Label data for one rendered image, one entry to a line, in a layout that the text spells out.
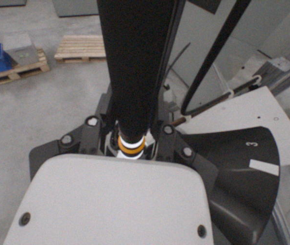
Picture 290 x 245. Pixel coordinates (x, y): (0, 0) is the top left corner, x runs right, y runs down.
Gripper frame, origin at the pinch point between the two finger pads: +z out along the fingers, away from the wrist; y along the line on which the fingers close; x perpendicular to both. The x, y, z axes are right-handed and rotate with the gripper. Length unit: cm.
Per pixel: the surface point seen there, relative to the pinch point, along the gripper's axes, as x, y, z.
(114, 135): -28.7, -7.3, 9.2
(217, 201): -8.4, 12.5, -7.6
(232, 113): -21.5, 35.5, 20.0
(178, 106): -35, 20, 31
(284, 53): -7, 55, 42
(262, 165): -6.5, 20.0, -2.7
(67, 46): -137, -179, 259
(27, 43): -103, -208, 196
